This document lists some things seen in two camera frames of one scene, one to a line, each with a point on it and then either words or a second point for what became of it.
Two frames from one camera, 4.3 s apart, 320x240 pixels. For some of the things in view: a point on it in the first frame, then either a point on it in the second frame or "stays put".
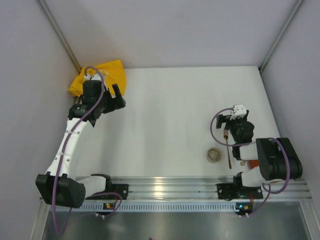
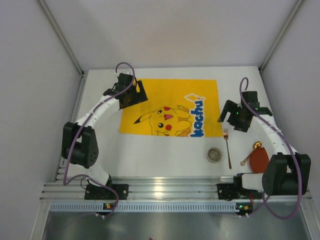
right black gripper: [227, 122] to [231, 114]
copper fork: [226, 136] stays put
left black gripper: [111, 99] to [136, 92]
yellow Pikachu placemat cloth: [113, 73] to [174, 107]
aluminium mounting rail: [202, 188] stays put
